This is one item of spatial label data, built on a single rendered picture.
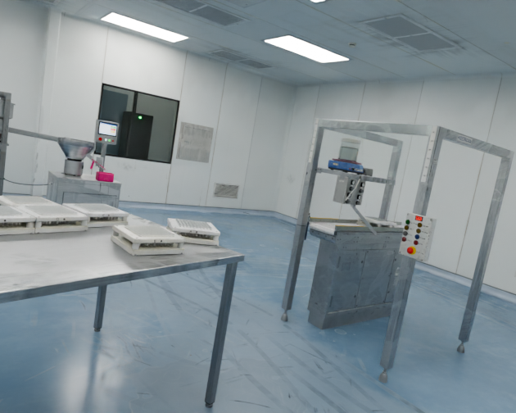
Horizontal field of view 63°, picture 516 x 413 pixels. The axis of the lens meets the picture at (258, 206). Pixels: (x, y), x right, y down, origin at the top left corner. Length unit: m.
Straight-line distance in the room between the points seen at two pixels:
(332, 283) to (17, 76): 5.55
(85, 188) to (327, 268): 2.56
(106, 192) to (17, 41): 3.34
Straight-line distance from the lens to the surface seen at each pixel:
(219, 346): 2.21
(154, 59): 7.82
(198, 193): 8.28
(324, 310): 3.50
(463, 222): 6.60
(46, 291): 1.46
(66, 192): 4.57
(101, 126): 4.97
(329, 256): 3.42
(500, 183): 3.74
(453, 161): 6.75
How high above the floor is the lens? 1.32
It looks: 7 degrees down
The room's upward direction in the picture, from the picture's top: 10 degrees clockwise
